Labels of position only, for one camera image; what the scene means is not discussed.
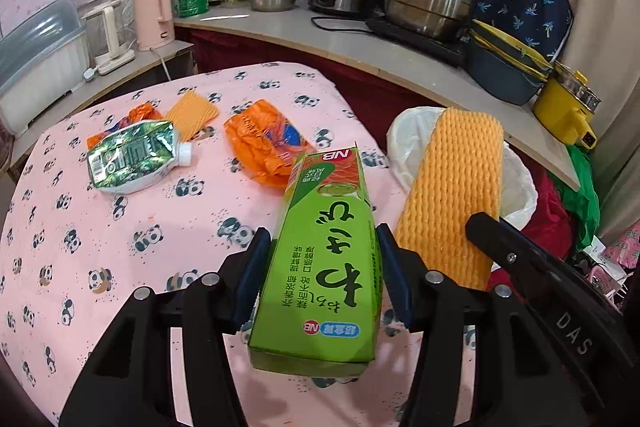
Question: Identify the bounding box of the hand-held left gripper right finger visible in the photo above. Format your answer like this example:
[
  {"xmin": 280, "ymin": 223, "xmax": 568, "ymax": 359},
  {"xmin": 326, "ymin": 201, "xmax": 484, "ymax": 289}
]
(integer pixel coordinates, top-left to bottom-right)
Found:
[{"xmin": 375, "ymin": 223, "xmax": 582, "ymax": 427}]

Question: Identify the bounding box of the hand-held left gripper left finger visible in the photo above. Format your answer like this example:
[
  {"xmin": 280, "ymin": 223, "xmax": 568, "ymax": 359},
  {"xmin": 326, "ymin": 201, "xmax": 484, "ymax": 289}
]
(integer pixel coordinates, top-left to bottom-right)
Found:
[{"xmin": 59, "ymin": 227, "xmax": 273, "ymax": 427}]

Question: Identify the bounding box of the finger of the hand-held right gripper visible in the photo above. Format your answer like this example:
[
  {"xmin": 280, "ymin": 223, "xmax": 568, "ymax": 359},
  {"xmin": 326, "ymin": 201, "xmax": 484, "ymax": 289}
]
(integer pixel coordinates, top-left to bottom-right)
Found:
[{"xmin": 465, "ymin": 212, "xmax": 567, "ymax": 303}]

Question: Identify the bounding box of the white plastic bin liner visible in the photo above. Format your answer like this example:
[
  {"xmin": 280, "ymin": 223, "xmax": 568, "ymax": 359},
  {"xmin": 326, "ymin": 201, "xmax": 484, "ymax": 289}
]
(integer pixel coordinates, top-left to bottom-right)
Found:
[{"xmin": 386, "ymin": 106, "xmax": 538, "ymax": 233}]

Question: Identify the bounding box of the green carton box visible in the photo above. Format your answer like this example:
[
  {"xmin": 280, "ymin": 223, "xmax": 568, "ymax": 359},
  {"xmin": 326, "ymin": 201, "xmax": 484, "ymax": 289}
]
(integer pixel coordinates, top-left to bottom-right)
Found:
[{"xmin": 248, "ymin": 142, "xmax": 382, "ymax": 379}]

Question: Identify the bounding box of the large orange foam net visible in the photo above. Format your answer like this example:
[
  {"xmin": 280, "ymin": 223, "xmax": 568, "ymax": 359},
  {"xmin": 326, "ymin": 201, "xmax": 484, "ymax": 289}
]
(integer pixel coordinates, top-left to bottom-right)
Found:
[{"xmin": 395, "ymin": 107, "xmax": 505, "ymax": 292}]

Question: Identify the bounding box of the orange snack packet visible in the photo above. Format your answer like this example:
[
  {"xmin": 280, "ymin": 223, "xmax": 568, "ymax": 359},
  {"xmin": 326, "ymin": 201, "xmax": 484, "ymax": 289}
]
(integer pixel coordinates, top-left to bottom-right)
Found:
[{"xmin": 222, "ymin": 99, "xmax": 321, "ymax": 190}]

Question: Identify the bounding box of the green white refill pouch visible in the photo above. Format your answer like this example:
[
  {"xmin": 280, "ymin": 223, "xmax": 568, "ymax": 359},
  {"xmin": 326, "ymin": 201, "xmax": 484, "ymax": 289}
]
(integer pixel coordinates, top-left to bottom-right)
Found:
[{"xmin": 86, "ymin": 119, "xmax": 193, "ymax": 195}]

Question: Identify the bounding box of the small orange foam net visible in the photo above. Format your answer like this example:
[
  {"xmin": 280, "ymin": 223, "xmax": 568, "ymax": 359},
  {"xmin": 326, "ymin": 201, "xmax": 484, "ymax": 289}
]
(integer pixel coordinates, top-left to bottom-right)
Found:
[{"xmin": 164, "ymin": 89, "xmax": 221, "ymax": 142}]

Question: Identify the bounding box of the orange plastic bag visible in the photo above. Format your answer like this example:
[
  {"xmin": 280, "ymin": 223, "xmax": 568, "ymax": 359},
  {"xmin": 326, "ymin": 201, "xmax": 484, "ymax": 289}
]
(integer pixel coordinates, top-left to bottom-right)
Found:
[{"xmin": 86, "ymin": 103, "xmax": 163, "ymax": 150}]

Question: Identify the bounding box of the green cloth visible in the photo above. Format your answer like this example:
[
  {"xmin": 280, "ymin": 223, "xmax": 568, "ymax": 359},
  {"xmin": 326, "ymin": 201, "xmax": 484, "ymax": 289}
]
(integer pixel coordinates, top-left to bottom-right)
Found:
[{"xmin": 547, "ymin": 144, "xmax": 601, "ymax": 253}]

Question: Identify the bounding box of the pink panda print blanket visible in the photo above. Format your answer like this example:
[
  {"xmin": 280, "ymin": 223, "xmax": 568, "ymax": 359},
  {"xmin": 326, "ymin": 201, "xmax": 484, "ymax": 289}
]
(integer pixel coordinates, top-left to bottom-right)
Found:
[{"xmin": 0, "ymin": 61, "xmax": 481, "ymax": 427}]

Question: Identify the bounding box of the yellow electric pot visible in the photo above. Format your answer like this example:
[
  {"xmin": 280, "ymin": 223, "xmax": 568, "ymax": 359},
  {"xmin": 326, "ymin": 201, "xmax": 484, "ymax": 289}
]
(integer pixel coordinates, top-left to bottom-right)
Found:
[{"xmin": 531, "ymin": 61, "xmax": 603, "ymax": 148}]

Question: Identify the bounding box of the blue basin yellow rim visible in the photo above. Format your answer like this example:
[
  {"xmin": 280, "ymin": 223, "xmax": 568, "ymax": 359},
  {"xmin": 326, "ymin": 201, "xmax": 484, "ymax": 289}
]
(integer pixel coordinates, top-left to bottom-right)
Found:
[
  {"xmin": 467, "ymin": 39, "xmax": 546, "ymax": 106},
  {"xmin": 470, "ymin": 19, "xmax": 556, "ymax": 72},
  {"xmin": 469, "ymin": 29, "xmax": 551, "ymax": 82}
]

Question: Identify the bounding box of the black induction cooker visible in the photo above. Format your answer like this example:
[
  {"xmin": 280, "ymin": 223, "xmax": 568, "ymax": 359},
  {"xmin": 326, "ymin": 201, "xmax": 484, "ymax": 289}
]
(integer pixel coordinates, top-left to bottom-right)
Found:
[{"xmin": 365, "ymin": 17, "xmax": 471, "ymax": 68}]

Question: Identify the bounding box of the beige curtain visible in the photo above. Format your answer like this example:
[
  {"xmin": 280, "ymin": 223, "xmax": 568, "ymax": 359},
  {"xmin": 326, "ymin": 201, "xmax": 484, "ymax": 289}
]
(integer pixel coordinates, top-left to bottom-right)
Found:
[{"xmin": 532, "ymin": 0, "xmax": 640, "ymax": 228}]

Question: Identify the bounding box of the grey curved counter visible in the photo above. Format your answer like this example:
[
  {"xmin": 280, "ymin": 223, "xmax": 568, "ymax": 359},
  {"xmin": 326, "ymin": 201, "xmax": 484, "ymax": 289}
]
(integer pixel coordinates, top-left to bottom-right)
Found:
[{"xmin": 172, "ymin": 0, "xmax": 581, "ymax": 192}]

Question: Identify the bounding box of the pink electric kettle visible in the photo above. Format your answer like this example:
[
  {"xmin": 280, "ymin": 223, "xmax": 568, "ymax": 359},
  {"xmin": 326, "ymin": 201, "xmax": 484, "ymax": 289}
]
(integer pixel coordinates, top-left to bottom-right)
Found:
[{"xmin": 131, "ymin": 0, "xmax": 176, "ymax": 52}]

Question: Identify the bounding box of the white glass kettle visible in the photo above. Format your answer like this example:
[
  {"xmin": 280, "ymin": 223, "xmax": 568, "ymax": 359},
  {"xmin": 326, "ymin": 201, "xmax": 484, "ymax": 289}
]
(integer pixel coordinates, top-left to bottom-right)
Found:
[{"xmin": 80, "ymin": 0, "xmax": 137, "ymax": 76}]

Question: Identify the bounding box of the clear lid dish box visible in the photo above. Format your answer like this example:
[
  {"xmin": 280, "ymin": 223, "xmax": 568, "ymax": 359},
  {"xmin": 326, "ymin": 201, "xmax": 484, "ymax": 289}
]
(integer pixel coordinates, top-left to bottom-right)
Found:
[{"xmin": 0, "ymin": 0, "xmax": 91, "ymax": 138}]

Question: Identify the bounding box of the white power cord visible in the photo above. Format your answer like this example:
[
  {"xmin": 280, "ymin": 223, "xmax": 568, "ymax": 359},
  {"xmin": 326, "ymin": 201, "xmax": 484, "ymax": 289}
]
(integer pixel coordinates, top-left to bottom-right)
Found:
[{"xmin": 82, "ymin": 47, "xmax": 173, "ymax": 84}]

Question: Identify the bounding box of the black power cable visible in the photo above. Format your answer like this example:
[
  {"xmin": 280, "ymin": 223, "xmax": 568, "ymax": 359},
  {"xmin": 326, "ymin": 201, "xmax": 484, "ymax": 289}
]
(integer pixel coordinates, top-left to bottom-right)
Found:
[{"xmin": 310, "ymin": 14, "xmax": 381, "ymax": 32}]

